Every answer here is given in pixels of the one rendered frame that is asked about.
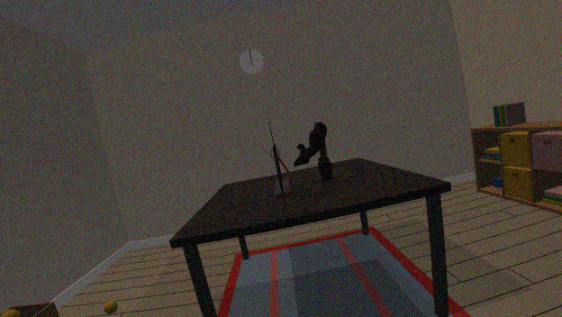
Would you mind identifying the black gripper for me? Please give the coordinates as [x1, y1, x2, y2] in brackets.
[294, 146, 317, 167]

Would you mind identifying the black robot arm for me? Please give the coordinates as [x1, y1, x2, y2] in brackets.
[297, 122, 333, 180]

